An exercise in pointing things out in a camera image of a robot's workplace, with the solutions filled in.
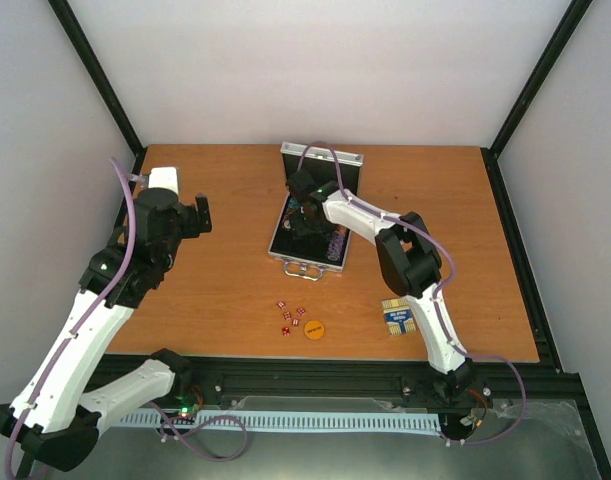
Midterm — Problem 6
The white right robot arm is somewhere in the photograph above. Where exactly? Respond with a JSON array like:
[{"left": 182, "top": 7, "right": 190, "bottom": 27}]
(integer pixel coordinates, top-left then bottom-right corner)
[{"left": 286, "top": 170, "right": 474, "bottom": 403}]

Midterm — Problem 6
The purple poker chip stack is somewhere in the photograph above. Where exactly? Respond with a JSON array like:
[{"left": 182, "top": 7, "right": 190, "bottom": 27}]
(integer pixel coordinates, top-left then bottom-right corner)
[{"left": 326, "top": 226, "right": 348, "bottom": 264}]

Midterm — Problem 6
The aluminium poker case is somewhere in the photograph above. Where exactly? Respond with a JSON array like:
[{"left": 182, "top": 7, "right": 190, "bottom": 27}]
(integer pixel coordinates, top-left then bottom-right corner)
[{"left": 268, "top": 142, "right": 364, "bottom": 281}]

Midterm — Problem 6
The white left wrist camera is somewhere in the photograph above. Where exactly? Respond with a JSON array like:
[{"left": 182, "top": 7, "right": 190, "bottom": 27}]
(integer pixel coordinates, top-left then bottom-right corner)
[{"left": 131, "top": 166, "right": 180, "bottom": 195}]

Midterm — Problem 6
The brown poker chip stack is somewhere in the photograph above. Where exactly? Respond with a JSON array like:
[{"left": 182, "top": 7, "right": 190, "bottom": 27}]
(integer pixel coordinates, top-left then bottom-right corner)
[{"left": 281, "top": 215, "right": 291, "bottom": 231}]

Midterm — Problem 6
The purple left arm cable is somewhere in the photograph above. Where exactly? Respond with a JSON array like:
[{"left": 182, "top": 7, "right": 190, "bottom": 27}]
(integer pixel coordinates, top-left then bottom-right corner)
[{"left": 3, "top": 156, "right": 249, "bottom": 480}]

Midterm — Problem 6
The blue playing card box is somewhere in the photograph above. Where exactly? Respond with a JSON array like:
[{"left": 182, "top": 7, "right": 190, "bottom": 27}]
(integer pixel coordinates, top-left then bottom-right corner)
[{"left": 381, "top": 297, "right": 416, "bottom": 336}]

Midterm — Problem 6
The light blue cable duct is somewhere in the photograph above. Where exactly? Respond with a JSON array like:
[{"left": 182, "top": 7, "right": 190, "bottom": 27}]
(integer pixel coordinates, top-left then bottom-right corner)
[{"left": 116, "top": 408, "right": 441, "bottom": 436}]

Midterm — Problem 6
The orange dealer button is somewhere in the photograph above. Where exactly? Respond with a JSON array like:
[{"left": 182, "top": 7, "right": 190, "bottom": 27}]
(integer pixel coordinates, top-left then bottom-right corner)
[{"left": 303, "top": 320, "right": 325, "bottom": 340}]

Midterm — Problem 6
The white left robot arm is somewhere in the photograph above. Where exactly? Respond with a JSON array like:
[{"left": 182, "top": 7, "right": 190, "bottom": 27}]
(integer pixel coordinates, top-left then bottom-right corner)
[{"left": 0, "top": 187, "right": 212, "bottom": 472}]

